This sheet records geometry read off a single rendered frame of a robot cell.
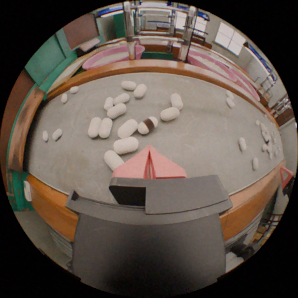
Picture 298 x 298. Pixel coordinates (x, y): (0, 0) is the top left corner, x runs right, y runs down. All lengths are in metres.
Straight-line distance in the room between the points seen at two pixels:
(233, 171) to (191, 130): 0.13
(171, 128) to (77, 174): 0.19
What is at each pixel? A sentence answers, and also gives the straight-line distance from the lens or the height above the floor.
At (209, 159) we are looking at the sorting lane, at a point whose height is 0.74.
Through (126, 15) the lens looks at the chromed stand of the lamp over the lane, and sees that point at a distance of 0.31.
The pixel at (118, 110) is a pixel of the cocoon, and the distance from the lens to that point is 0.16.
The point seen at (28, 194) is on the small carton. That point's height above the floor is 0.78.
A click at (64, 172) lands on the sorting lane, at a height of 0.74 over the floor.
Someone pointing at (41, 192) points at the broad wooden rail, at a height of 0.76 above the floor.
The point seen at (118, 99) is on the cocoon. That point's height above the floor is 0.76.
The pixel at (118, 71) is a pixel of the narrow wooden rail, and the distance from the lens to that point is 0.29.
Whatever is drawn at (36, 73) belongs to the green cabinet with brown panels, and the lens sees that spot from 0.54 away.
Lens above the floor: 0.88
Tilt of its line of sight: 76 degrees down
